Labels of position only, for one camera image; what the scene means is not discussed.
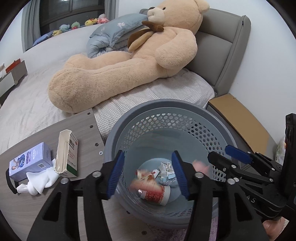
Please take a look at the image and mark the black strap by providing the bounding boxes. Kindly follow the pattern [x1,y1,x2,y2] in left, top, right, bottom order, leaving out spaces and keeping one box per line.
[6,169,18,193]

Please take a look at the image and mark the red box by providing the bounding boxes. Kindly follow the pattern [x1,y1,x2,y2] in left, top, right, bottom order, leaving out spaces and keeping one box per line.
[6,60,21,72]

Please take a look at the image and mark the blue grey duvet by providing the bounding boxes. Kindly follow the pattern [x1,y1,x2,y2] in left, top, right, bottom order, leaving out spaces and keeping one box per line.
[87,35,130,58]

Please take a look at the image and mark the purple cartoon carton box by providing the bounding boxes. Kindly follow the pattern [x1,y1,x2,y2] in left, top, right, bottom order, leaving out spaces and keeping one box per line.
[9,142,52,181]

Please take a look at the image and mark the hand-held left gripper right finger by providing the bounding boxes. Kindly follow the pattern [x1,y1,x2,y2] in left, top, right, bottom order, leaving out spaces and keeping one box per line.
[171,151,270,241]

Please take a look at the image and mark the bed with grey sheet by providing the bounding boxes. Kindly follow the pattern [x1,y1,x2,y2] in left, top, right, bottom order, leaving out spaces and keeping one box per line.
[0,23,215,154]

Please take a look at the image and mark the blue flowered pillow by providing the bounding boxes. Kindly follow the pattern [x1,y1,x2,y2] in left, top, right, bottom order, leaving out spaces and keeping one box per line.
[90,14,148,47]

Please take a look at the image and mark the large beige teddy bear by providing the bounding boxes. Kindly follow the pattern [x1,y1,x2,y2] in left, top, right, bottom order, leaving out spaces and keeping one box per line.
[48,0,210,114]

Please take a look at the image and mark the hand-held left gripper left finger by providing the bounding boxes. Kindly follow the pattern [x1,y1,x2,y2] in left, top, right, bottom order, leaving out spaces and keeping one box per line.
[26,150,125,241]

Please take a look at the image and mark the pale plastic bag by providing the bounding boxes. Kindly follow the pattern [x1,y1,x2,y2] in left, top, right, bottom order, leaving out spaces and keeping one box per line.
[276,137,287,163]

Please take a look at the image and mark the green white medicine box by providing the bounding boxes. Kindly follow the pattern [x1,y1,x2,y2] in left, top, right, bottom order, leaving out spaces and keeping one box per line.
[54,130,79,178]

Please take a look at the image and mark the blue cushion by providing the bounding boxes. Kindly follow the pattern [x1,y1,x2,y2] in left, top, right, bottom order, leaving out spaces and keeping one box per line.
[32,31,53,47]

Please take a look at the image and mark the orange patterned snack wrapper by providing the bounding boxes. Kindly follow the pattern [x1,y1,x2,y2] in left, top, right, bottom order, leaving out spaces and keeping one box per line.
[129,170,162,193]

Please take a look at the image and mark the small pink wrapper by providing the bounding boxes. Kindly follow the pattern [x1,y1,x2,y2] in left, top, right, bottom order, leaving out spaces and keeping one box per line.
[193,160,210,173]

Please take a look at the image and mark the white red paper cup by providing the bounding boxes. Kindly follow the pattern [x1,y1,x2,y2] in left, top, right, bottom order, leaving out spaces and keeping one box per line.
[139,185,171,206]

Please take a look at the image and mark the brown cardboard sheet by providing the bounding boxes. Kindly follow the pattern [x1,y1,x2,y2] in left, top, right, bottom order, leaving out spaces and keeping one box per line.
[208,94,270,149]

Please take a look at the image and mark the dark window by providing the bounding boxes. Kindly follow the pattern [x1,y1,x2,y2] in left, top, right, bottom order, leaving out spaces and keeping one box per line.
[39,0,105,39]

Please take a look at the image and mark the grey perforated plastic basket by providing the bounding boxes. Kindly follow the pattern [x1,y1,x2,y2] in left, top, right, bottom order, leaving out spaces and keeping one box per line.
[104,99,242,230]

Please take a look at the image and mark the grey upholstered headboard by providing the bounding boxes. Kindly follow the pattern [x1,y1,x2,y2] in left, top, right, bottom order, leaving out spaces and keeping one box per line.
[140,9,251,98]

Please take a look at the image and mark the purple fluffy rug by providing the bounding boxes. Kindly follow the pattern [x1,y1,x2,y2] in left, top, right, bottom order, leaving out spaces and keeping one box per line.
[208,218,222,241]

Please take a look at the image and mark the white crumpled tissue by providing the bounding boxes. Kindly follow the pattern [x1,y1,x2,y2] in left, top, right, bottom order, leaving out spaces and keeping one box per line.
[16,160,60,195]

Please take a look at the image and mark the person's right hand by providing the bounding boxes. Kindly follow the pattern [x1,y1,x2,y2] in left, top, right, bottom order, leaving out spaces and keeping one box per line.
[264,220,289,241]

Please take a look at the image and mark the white paper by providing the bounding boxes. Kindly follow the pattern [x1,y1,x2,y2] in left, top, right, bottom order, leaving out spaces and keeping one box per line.
[159,162,176,179]

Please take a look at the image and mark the grey white desk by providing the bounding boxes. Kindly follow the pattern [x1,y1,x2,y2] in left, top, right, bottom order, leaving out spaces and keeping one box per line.
[0,60,28,98]

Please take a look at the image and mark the grey curtain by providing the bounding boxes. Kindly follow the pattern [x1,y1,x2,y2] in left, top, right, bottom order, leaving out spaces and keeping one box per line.
[22,0,41,52]
[104,0,119,22]

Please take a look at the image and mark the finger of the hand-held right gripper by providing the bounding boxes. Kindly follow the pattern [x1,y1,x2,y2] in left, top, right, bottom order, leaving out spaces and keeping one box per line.
[225,145,282,176]
[207,152,266,186]

